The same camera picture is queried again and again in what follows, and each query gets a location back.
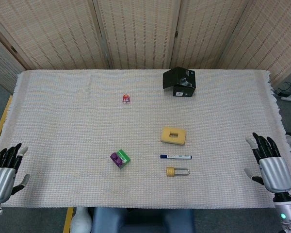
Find white woven tablecloth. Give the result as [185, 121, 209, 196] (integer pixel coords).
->
[0, 69, 291, 209]

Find black power adapter with cable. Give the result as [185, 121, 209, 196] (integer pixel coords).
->
[274, 82, 291, 97]

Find yellow sponge with rectangular hole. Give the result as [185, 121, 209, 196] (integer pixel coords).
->
[159, 126, 187, 146]

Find purple plastic block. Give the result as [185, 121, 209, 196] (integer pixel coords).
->
[110, 151, 124, 168]

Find white marker with blue cap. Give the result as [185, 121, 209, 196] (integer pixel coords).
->
[160, 154, 194, 160]

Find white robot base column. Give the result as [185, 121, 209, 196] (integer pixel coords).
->
[70, 206, 92, 233]

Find beige bamboo folding screen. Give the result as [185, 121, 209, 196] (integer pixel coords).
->
[0, 0, 291, 94]

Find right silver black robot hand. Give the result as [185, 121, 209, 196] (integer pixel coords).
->
[244, 132, 291, 195]

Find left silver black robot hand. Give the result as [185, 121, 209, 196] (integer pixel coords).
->
[0, 143, 31, 203]

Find green and purple toy block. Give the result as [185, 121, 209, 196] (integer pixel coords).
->
[116, 149, 131, 170]

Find black cardboard box open lid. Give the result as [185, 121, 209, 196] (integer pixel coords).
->
[162, 67, 197, 98]

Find brass padlock with long shackle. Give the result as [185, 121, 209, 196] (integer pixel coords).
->
[166, 166, 191, 177]

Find blue padded seat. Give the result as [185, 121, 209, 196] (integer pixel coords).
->
[91, 207, 196, 233]

